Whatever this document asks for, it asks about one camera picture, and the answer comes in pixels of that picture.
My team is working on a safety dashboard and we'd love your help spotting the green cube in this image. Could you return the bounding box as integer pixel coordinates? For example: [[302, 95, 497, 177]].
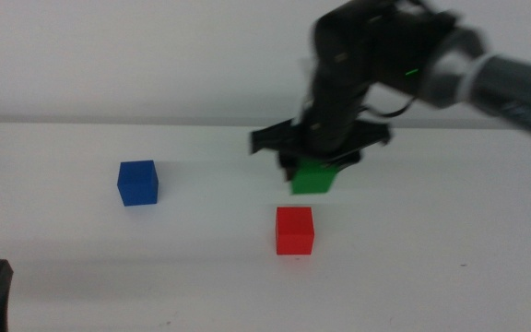
[[289, 158, 339, 196]]

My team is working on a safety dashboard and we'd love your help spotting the red cube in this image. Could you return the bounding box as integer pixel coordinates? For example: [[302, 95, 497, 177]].
[[275, 206, 315, 256]]

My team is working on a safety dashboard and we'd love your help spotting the blue cube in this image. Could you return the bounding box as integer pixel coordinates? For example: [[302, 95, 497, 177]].
[[116, 160, 159, 208]]

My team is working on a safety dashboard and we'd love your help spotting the black looped gripper cable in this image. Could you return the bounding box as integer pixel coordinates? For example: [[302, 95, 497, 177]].
[[361, 94, 418, 119]]

